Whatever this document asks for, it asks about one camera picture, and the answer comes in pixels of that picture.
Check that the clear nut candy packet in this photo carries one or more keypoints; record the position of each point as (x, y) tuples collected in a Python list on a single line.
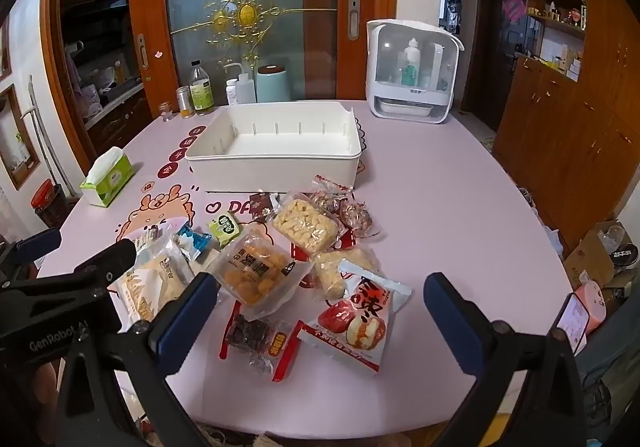
[(330, 194), (357, 219)]

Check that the white pill bottle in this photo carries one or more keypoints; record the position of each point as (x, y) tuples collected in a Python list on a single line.
[(231, 93)]

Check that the small clear glass jar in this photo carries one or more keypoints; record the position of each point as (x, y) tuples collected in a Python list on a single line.
[(165, 112)]

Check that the small green snack packet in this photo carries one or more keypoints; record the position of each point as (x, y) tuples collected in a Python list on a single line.
[(225, 228)]

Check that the small jar with orange contents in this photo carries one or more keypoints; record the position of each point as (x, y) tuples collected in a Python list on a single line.
[(184, 103)]

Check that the white plastic storage bin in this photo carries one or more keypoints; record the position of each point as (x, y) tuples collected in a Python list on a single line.
[(280, 147)]

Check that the phone with pink case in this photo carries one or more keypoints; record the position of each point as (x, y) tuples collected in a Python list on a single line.
[(572, 322)]

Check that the clear puffed rice packet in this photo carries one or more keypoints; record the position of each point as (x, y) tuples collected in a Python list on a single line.
[(305, 223), (332, 273)]

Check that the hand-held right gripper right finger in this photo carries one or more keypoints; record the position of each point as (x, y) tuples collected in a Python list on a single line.
[(452, 324)]

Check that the small blue snack packet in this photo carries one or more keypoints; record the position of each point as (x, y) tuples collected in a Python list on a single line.
[(192, 242)]

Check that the dark wooden door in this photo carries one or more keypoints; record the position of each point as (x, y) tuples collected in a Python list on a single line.
[(497, 52)]

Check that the wooden shelf cabinet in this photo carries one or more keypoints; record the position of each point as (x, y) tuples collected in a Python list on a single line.
[(575, 137)]

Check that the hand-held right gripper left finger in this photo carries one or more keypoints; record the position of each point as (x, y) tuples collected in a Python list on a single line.
[(187, 322)]

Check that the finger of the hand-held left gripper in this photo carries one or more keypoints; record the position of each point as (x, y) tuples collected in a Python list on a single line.
[(39, 243), (107, 258)]

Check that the white bottle sterilizer appliance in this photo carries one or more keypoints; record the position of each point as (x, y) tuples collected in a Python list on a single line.
[(412, 72)]

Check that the egg yolk pastry packet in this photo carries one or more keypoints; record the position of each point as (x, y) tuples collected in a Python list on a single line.
[(255, 267)]

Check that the cardboard box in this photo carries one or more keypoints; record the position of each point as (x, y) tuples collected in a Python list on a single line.
[(590, 262)]

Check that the light blue canister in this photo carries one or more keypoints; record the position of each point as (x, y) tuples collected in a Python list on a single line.
[(274, 83)]

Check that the green tissue pack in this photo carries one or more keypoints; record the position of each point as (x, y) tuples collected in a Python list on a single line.
[(110, 179)]

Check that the white squeeze bottle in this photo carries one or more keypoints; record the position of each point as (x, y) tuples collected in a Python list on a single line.
[(246, 87)]

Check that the wooden picture frame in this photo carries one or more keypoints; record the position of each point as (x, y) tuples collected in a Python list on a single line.
[(19, 137)]

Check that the glass bottle with green label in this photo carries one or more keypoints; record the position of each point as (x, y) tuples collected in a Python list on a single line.
[(201, 92)]

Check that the small brown snack packet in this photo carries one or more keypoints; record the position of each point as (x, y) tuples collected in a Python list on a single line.
[(261, 207)]

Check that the wooden sliding glass door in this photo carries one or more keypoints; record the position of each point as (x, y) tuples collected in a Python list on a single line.
[(300, 27)]

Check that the red apple snack packet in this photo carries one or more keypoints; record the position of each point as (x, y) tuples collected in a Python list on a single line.
[(357, 322)]

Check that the white bread packet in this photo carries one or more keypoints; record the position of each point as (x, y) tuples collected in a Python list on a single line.
[(150, 283)]

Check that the dark plum bar red packet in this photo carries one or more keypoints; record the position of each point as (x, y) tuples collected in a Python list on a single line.
[(260, 334)]

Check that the red container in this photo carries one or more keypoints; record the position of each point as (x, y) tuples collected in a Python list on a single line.
[(46, 199)]

